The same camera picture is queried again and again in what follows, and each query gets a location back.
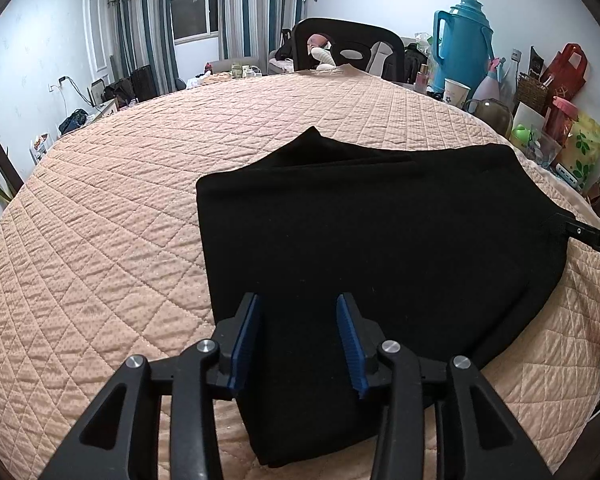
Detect blue thermos jug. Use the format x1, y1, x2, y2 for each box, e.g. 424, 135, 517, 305
433, 0, 495, 96

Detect glass teapot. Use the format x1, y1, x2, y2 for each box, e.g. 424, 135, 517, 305
462, 99, 515, 141

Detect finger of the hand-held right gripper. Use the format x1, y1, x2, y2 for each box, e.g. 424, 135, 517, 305
550, 212, 600, 261

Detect clear plastic cup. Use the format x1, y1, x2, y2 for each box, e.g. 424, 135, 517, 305
530, 130, 563, 168

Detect beige quilted blanket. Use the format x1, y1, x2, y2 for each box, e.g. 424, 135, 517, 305
0, 65, 600, 480

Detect red gift bag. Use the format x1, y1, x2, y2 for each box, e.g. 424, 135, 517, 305
540, 43, 588, 103

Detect green toy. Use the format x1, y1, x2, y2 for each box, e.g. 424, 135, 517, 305
511, 124, 541, 150

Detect striped curtain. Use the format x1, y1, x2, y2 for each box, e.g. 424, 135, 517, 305
217, 0, 306, 61
104, 0, 178, 96

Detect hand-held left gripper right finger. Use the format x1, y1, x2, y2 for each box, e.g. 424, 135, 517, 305
336, 292, 553, 480

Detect white power strip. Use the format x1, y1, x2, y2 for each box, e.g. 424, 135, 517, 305
555, 162, 582, 187

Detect black bag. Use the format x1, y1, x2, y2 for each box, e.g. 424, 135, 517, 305
58, 108, 89, 136
102, 78, 131, 106

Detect white paper cup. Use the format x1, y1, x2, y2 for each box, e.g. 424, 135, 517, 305
444, 78, 472, 109

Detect pink tumbler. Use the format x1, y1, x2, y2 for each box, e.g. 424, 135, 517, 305
545, 97, 578, 148

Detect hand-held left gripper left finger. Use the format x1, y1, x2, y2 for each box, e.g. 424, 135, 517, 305
40, 292, 261, 480

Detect window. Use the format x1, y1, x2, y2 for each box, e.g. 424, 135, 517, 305
170, 0, 218, 43

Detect white card box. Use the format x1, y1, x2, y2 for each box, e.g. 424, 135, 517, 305
512, 102, 548, 133

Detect black pants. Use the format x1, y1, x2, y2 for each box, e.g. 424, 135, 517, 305
196, 127, 578, 468

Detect pink bottle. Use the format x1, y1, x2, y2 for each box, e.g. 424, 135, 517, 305
472, 57, 507, 103

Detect yellow leaf print bag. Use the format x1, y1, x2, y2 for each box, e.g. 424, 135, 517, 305
562, 112, 600, 191

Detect wicker basket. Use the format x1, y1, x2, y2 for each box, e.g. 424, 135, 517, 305
516, 72, 553, 118

